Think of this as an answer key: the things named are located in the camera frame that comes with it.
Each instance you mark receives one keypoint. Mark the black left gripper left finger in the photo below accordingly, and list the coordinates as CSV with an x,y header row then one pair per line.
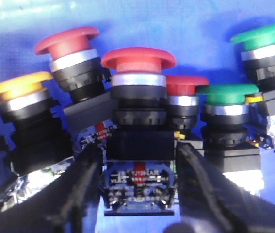
x,y
67,205

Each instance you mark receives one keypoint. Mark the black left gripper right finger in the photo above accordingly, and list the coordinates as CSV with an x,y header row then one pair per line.
x,y
211,203

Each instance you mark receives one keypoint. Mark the yellow mushroom push button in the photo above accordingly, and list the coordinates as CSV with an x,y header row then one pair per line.
x,y
43,148

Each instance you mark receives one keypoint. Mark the red mushroom push button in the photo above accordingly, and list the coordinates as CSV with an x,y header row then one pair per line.
x,y
138,178

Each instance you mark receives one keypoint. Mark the green push button centre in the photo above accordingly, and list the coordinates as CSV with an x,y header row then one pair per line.
x,y
225,113

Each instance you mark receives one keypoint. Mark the green push button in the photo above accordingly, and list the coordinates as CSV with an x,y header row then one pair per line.
x,y
258,58
225,113

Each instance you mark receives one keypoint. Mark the red push button behind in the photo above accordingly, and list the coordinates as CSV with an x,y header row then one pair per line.
x,y
182,106

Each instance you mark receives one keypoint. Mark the red push button tilted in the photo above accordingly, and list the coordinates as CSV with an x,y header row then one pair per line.
x,y
76,67

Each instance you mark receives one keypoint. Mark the green push button right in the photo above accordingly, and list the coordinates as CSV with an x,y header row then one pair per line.
x,y
258,58

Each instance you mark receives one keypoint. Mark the large blue crate left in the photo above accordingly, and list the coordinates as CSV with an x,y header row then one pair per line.
x,y
196,32

